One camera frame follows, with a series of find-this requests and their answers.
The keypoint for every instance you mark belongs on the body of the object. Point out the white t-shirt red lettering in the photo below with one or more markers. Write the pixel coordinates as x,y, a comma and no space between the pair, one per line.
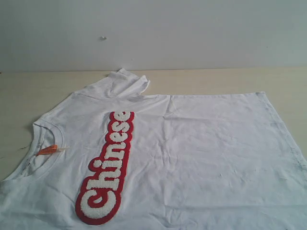
158,162

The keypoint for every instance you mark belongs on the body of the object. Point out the orange neck label tag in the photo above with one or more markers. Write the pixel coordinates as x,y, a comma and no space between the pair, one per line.
51,149

